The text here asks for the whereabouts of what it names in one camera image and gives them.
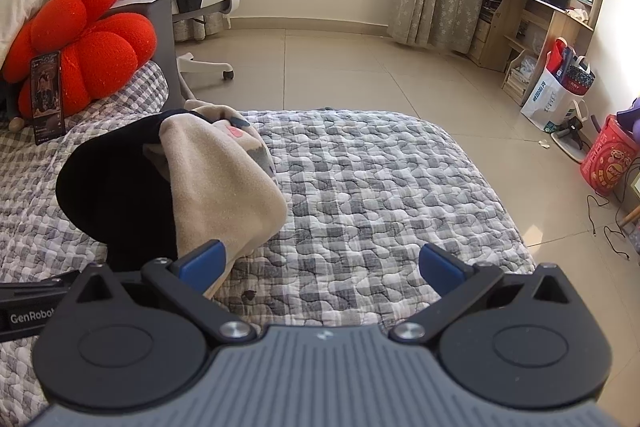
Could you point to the pale patterned drape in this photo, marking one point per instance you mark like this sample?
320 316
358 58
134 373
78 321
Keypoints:
200 27

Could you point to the red printed bucket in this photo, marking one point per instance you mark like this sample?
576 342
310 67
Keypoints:
607 157

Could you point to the beige and black sweatshirt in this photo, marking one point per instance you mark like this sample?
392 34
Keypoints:
225 197

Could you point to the dark tote bag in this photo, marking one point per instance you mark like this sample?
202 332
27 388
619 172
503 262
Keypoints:
580 79

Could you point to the wooden desk with shelves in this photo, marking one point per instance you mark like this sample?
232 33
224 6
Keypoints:
560 32

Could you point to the wooden file rack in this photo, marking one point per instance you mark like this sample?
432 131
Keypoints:
520 74

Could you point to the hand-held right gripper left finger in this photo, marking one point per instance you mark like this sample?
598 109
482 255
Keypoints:
202 264

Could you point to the white and wood cabinet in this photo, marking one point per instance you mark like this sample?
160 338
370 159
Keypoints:
631 219

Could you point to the grey checked quilt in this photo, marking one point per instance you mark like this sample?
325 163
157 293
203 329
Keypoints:
375 207

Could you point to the purple plastic toy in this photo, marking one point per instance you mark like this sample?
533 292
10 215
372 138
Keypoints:
631 113

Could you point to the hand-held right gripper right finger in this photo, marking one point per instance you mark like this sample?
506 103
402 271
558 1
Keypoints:
440 267

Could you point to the white shopping bag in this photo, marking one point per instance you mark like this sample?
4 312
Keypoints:
547 99

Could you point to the black device on white stand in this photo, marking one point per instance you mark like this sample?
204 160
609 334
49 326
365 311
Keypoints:
575 127

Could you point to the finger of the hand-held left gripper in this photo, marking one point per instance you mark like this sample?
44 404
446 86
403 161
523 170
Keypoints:
40 289

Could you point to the red flower cushion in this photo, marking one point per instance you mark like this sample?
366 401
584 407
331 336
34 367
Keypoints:
100 52

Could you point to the red bag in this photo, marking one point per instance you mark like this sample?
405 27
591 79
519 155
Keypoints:
556 59

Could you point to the blue plush toy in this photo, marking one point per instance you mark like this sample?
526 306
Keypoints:
7 102

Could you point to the black smartphone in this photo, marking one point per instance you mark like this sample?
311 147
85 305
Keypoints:
47 97

